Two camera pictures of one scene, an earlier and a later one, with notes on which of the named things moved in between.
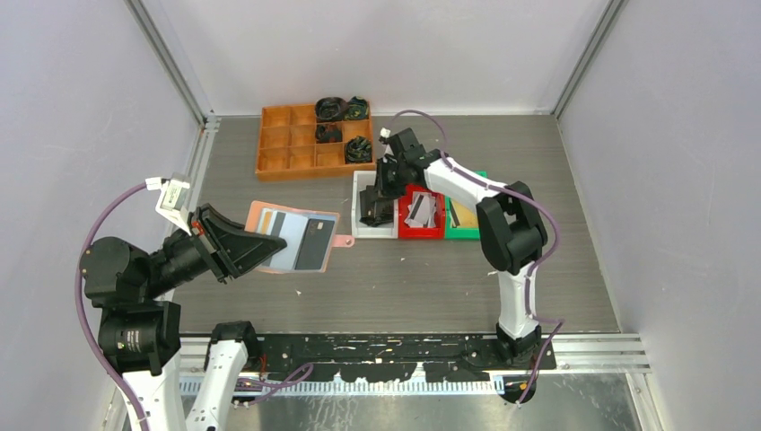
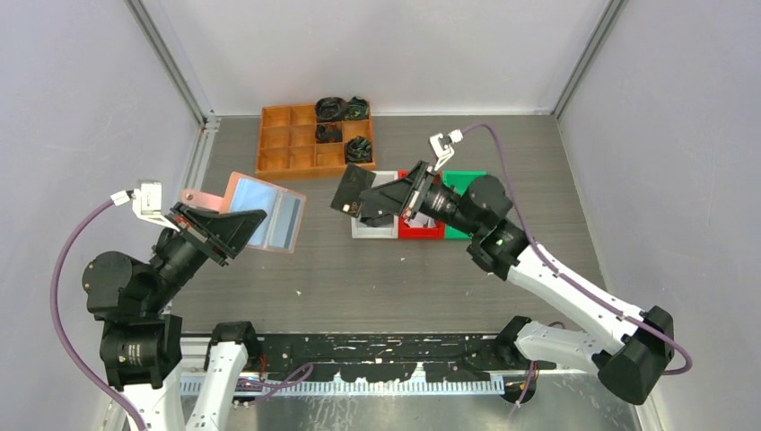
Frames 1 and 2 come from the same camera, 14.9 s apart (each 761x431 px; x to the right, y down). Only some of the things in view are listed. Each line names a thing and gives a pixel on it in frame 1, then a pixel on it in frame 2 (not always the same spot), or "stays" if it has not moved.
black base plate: (397, 357) stays
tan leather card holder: (309, 235) → (284, 207)
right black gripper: (382, 189) → (404, 197)
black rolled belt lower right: (358, 150) stays
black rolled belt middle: (329, 133) stays
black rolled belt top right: (358, 109) stays
